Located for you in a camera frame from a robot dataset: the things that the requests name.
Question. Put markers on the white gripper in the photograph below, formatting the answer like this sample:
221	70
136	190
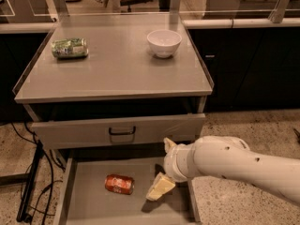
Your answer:
171	163

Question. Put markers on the red coke can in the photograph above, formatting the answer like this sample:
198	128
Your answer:
119	184

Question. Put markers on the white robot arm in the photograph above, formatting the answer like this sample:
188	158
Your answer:
227	158

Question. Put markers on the grey top drawer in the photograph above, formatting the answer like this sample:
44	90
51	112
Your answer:
95	132

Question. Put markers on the open grey middle drawer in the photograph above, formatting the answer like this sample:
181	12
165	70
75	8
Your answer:
84	200

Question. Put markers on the grey cabinet with counter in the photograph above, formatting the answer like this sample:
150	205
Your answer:
120	77

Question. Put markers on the green soda can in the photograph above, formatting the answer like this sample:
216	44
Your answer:
69	48

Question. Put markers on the white ceramic bowl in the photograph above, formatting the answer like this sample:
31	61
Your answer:
164	43

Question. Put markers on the black metal floor bar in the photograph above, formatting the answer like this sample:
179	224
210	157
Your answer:
27	179

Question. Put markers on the clear glass barrier panel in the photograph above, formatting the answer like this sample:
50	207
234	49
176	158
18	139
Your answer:
150	0

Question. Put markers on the black drawer handle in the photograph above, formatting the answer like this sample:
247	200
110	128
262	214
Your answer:
121	131

